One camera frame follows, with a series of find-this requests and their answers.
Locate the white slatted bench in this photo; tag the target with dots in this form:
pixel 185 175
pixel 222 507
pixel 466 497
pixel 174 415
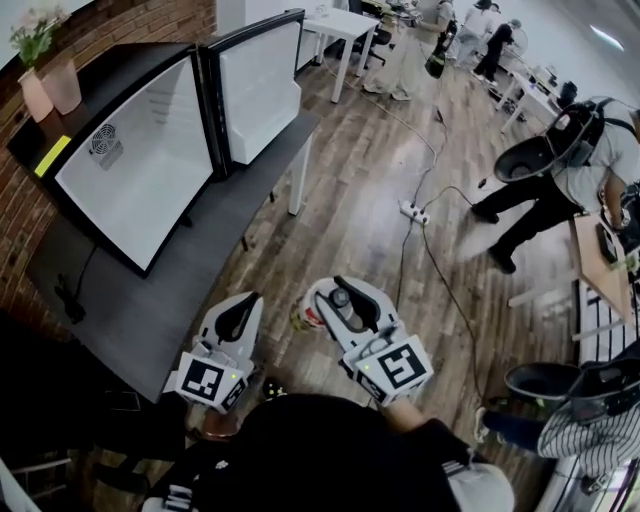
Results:
pixel 600 320

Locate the drink bottle with white label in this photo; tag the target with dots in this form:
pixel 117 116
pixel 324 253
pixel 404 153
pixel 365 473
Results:
pixel 356 320

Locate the white power strip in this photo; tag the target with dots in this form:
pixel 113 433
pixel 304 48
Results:
pixel 414 211

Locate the person's right forearm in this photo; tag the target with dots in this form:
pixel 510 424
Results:
pixel 407 415

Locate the wooden side table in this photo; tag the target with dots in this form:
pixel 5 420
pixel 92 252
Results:
pixel 595 270

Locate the wide pink vase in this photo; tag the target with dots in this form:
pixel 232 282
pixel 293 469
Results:
pixel 62 87

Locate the person's black shoe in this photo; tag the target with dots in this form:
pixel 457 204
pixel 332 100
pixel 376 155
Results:
pixel 272 390

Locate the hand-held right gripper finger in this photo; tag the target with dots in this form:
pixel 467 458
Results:
pixel 334 320
pixel 372 307

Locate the slim pink vase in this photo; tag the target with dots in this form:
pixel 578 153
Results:
pixel 36 97

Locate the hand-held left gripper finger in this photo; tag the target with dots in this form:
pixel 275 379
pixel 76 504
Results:
pixel 231 322
pixel 257 330

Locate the person's left forearm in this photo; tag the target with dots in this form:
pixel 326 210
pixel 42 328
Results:
pixel 220 425

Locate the black office chair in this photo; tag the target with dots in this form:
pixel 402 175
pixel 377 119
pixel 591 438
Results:
pixel 372 45

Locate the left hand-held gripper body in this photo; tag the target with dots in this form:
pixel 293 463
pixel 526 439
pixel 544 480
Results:
pixel 202 377

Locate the white square table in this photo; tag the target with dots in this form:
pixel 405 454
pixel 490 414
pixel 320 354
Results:
pixel 345 25

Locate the black mini fridge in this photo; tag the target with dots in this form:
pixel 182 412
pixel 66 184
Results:
pixel 135 165

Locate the dark grey table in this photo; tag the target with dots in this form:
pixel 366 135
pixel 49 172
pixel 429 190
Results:
pixel 150 320

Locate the black device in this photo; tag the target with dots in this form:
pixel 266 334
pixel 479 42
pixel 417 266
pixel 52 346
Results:
pixel 608 244

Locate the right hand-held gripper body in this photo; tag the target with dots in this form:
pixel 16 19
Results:
pixel 397 370

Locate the white long desk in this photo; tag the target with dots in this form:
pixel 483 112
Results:
pixel 535 92

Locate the person's black shirt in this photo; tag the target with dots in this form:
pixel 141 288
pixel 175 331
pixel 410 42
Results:
pixel 325 460

